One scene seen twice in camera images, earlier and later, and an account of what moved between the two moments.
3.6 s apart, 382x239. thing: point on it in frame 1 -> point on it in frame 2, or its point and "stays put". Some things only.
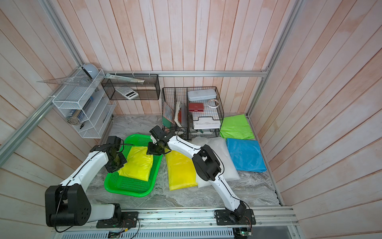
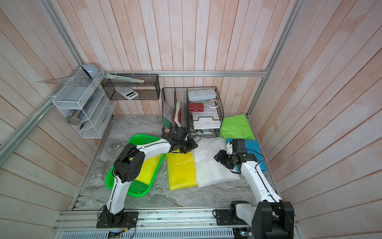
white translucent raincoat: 219,145 stays put
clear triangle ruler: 81,80 stays put
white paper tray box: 206,123 stays put
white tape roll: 213,103 stays put
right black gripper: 151,152 -> 222,153
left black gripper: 110,169 -> 192,146
